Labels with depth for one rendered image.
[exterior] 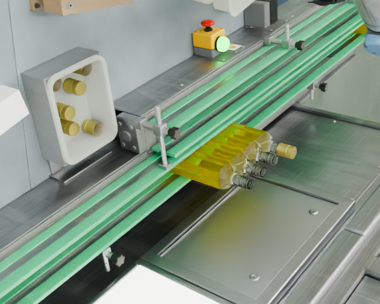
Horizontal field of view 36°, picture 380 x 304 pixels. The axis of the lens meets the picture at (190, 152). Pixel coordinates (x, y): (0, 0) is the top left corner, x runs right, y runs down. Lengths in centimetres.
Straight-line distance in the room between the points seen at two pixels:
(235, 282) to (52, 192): 47
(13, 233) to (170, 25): 74
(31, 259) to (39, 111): 33
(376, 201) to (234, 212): 37
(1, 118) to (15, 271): 31
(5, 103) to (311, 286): 76
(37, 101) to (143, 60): 39
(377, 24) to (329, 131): 85
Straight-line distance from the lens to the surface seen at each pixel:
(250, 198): 161
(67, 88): 140
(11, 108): 129
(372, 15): 115
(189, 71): 168
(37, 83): 132
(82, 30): 146
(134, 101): 155
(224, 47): 174
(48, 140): 139
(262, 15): 195
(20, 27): 134
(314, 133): 198
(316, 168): 180
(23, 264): 126
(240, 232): 150
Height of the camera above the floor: 182
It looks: 34 degrees down
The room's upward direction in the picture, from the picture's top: 108 degrees clockwise
